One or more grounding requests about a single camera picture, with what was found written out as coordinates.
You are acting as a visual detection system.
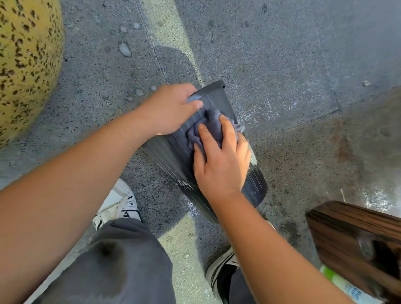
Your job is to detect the person's right hand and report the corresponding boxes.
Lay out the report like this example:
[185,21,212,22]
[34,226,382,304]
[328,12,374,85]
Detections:
[193,115,252,201]

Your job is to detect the person's left hand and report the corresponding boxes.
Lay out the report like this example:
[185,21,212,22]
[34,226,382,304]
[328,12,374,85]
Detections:
[137,83,205,137]

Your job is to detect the blue-grey cleaning cloth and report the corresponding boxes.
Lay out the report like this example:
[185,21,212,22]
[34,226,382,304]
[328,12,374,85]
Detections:
[186,107,246,155]

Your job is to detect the black ribbed plastic bin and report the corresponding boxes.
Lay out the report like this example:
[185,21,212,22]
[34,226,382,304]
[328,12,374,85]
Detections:
[142,80,268,224]

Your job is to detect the person's right forearm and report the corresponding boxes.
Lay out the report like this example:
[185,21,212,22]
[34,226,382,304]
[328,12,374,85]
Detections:
[207,190,356,304]

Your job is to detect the person's left forearm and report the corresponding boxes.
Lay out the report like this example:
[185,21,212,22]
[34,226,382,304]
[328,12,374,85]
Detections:
[0,106,155,304]

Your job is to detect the black and white sneaker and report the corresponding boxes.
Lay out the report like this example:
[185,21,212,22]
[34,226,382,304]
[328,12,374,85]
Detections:
[205,247,240,304]

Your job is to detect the grey trousers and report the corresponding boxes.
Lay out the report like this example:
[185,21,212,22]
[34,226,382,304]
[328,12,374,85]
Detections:
[31,218,257,304]

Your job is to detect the brown wood-grain bin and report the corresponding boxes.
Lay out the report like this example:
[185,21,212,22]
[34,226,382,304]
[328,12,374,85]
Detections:
[305,201,401,304]

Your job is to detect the yellow speckled stone ball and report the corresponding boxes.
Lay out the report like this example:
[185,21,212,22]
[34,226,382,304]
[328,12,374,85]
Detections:
[0,0,65,149]

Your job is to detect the green and white bottle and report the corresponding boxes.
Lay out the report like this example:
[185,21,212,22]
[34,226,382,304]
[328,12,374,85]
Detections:
[319,265,385,304]

